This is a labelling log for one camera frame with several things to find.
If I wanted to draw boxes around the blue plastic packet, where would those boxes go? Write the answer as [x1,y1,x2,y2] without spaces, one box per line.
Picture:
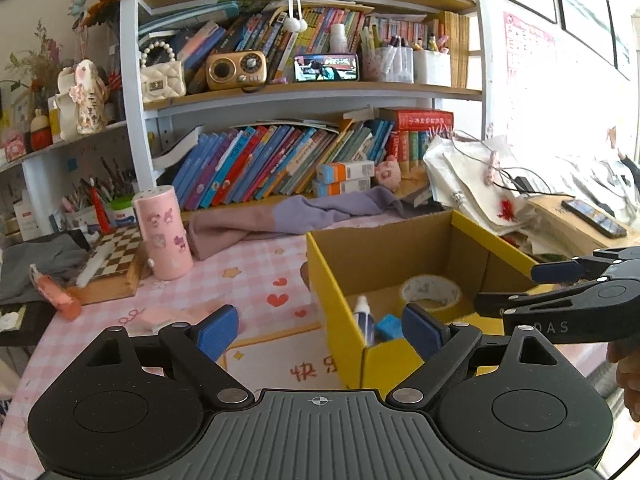
[375,314,404,342]

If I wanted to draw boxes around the person's right hand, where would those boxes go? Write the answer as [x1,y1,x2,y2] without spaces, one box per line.
[606,341,640,422]

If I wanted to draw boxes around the black smartphone on books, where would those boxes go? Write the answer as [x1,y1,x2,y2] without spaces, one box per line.
[561,198,628,238]

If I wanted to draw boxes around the orange pink liquid bottle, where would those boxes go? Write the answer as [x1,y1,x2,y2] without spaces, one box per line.
[29,264,81,321]

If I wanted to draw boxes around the white canvas tote bag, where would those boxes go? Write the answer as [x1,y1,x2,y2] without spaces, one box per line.
[423,136,570,235]

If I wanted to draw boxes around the wooden chess board box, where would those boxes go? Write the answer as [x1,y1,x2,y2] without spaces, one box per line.
[67,226,145,306]

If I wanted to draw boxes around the roll of tape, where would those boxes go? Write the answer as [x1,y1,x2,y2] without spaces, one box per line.
[400,274,462,310]

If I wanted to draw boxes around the white flat case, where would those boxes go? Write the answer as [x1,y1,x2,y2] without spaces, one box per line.
[75,242,115,288]

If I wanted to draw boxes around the grey folded garment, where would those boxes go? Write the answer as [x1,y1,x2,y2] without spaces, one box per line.
[0,231,91,306]

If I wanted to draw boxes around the small white dropper bottle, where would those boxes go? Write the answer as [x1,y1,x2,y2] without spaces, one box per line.
[352,296,375,347]

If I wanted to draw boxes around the pink checkered tablecloth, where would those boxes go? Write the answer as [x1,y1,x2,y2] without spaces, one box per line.
[0,211,622,480]

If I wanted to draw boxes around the pink purple folded cloth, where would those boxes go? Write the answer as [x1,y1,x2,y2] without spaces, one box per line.
[186,186,442,261]

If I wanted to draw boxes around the white green-lid jar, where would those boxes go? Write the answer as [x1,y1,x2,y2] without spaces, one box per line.
[110,195,137,228]

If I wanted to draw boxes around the pink cylindrical humidifier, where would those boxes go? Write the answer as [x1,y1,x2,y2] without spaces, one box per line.
[132,185,193,281]

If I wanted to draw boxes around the yellow cardboard box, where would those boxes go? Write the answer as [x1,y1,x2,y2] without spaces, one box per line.
[307,211,535,394]

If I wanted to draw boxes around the pink pig plush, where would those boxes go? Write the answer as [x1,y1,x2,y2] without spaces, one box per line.
[374,155,402,193]

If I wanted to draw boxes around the red thick dictionary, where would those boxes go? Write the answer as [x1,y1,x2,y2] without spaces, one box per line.
[376,108,454,131]

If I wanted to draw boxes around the orange white medicine box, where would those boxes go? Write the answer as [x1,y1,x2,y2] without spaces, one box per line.
[316,160,375,184]

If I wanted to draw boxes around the row of colourful books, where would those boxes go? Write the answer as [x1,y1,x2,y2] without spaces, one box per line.
[171,118,394,211]

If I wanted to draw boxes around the clear pen holder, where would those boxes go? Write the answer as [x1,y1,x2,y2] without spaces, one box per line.
[360,47,414,84]

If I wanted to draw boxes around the smartphone on shelf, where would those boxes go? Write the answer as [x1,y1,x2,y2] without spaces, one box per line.
[293,53,360,82]

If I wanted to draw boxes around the cream quilted handbag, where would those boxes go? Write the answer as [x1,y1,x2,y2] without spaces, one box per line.
[140,40,186,104]

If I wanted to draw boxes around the white wooden bookshelf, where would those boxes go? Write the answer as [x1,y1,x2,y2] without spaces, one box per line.
[0,0,490,241]

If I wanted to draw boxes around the gold retro radio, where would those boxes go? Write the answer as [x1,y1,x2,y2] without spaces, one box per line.
[205,51,268,91]

